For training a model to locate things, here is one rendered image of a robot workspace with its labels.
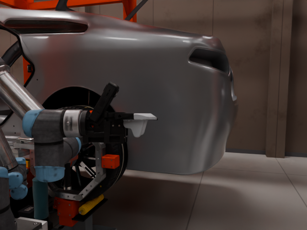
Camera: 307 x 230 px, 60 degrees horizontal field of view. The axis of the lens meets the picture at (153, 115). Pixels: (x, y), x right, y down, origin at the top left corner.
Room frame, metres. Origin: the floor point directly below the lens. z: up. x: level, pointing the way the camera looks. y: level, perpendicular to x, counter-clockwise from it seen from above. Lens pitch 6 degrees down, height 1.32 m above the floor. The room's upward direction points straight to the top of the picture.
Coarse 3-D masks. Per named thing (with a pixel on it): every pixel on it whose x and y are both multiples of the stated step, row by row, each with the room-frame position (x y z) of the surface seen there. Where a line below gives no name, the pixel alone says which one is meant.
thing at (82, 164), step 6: (84, 150) 1.75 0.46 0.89; (84, 156) 1.75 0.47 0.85; (90, 156) 1.74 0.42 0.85; (78, 162) 1.81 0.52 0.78; (84, 162) 1.75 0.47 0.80; (78, 168) 1.77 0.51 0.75; (84, 168) 1.75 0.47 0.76; (90, 168) 1.74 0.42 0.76; (72, 174) 1.96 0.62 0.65; (78, 174) 1.76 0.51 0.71; (90, 174) 1.73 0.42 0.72; (60, 180) 1.83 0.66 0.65; (72, 180) 1.89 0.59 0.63; (78, 180) 1.76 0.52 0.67; (84, 180) 1.92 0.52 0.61; (90, 180) 1.92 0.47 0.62; (60, 186) 1.78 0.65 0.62; (72, 186) 1.80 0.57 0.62; (78, 186) 1.80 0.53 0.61; (84, 186) 1.79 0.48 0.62
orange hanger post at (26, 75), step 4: (24, 0) 4.73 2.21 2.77; (28, 0) 4.75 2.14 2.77; (32, 0) 4.84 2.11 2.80; (28, 4) 4.74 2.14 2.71; (28, 8) 4.74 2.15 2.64; (24, 60) 4.75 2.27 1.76; (24, 64) 4.75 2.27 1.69; (28, 64) 4.73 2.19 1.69; (24, 68) 4.76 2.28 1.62; (24, 72) 4.76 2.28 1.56; (24, 76) 4.76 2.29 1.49; (28, 76) 4.73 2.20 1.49; (24, 80) 4.76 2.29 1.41
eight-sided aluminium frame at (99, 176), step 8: (96, 144) 1.60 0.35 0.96; (104, 144) 1.63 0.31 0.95; (32, 152) 1.75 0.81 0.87; (96, 152) 1.60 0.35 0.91; (104, 152) 1.63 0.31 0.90; (32, 160) 1.75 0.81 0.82; (96, 160) 1.60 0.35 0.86; (32, 168) 1.74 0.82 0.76; (96, 168) 1.60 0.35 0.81; (104, 168) 1.63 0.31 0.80; (96, 176) 1.60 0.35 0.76; (104, 176) 1.63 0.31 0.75; (48, 184) 1.72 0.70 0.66; (88, 184) 1.62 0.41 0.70; (96, 184) 1.60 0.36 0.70; (48, 192) 1.71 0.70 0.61; (56, 192) 1.69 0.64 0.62; (64, 192) 1.69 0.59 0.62; (72, 192) 1.70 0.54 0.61; (80, 192) 1.64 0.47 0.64; (88, 192) 1.62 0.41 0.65; (80, 200) 1.64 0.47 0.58
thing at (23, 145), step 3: (15, 144) 1.55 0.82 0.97; (18, 144) 1.54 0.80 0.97; (21, 144) 1.54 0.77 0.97; (24, 144) 1.53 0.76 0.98; (27, 144) 1.52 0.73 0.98; (30, 144) 1.52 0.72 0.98; (33, 144) 1.51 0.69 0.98; (15, 147) 1.55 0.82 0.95; (18, 147) 1.54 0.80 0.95; (21, 147) 1.54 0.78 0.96; (24, 147) 1.53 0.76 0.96; (27, 147) 1.52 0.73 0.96; (30, 147) 1.52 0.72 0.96; (33, 147) 1.51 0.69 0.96
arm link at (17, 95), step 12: (0, 60) 0.84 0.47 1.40; (0, 72) 0.82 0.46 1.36; (0, 84) 0.81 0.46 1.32; (12, 84) 0.82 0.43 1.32; (0, 96) 0.81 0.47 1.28; (12, 96) 0.81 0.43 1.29; (24, 96) 0.82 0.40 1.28; (12, 108) 0.81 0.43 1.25; (24, 108) 0.81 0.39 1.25; (36, 108) 0.82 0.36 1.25; (72, 144) 0.81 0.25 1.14; (72, 156) 0.80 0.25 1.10
